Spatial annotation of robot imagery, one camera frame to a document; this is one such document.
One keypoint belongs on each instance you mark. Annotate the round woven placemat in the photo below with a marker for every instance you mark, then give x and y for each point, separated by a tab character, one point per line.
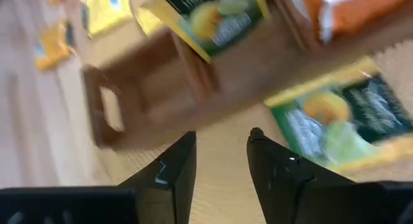
222	172

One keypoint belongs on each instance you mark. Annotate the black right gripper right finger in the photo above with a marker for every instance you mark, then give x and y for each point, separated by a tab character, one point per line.
284	191

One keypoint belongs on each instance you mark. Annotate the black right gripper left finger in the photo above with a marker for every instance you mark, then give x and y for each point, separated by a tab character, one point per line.
167	185

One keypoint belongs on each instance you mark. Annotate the green lemon tea packet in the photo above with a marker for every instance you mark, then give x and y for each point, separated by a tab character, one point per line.
209	24
338	120

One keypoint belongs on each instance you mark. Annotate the orange white tea packet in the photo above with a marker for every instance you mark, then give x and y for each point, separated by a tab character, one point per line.
355	14

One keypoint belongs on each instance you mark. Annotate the brown wooden tea box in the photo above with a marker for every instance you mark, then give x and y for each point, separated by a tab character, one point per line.
180	98

